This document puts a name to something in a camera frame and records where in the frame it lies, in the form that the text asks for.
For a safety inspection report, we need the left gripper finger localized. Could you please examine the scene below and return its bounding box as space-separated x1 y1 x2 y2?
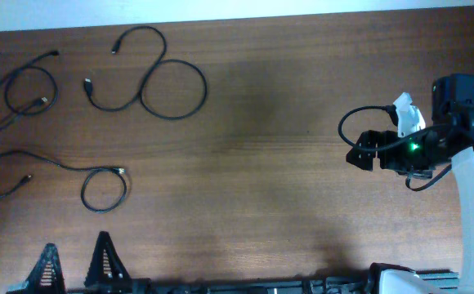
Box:
7 243 66 294
84 231 132 288

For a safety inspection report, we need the black USB cable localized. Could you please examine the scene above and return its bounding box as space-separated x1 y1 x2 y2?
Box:
0 149 128 214
0 49 60 135
83 24 208 121

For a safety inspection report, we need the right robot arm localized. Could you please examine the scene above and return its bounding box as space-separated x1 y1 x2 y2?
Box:
342 73 474 293

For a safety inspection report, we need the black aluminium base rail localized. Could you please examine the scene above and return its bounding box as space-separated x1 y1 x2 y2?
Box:
67 270 459 294

